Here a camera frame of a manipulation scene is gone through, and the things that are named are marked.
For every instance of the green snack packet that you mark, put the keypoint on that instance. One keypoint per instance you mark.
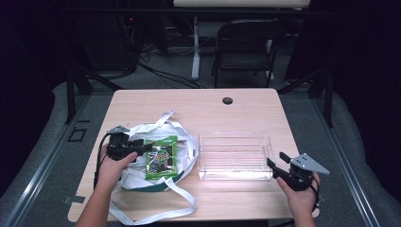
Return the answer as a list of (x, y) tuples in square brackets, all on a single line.
[(161, 159)]

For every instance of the person's left hand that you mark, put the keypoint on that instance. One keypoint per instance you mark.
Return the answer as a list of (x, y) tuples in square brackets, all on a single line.
[(111, 170)]

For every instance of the black tape square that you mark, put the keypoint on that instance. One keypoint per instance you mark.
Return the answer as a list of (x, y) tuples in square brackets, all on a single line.
[(77, 135)]

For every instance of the grey tape piece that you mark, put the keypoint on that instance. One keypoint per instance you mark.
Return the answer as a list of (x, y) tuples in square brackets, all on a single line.
[(75, 199)]

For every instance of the black folding chair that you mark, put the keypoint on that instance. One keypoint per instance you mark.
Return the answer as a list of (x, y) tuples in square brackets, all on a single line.
[(246, 47)]

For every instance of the white desk leg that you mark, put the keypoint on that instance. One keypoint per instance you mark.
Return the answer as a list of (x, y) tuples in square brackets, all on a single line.
[(196, 53)]

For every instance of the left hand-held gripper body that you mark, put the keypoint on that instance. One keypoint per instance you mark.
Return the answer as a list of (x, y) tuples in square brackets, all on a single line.
[(118, 145)]

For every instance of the black metal stand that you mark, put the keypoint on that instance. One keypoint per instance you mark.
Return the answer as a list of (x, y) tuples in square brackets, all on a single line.
[(72, 94), (327, 97)]

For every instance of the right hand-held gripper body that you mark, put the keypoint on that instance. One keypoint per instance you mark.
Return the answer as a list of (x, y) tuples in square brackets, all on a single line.
[(301, 171)]

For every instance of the white tote bag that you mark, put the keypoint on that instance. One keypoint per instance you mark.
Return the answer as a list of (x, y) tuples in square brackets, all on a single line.
[(186, 148)]

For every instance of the clear plastic container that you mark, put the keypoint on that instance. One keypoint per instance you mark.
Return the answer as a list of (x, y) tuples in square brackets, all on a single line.
[(235, 157)]

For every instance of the aluminium floor rail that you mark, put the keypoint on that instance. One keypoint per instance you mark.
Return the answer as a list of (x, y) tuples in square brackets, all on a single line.
[(41, 167), (348, 167)]

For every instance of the person's right hand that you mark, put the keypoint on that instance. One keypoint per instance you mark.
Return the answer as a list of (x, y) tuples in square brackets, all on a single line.
[(301, 200)]

